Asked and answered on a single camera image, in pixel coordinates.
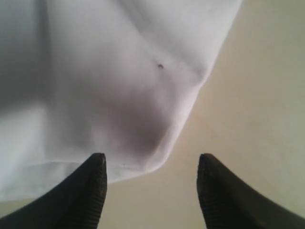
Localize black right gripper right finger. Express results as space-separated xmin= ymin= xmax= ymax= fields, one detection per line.
xmin=196 ymin=154 xmax=305 ymax=229

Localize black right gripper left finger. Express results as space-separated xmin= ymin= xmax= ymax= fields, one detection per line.
xmin=0 ymin=153 xmax=107 ymax=229

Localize white t-shirt red lettering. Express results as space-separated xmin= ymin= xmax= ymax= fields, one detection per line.
xmin=0 ymin=0 xmax=241 ymax=202

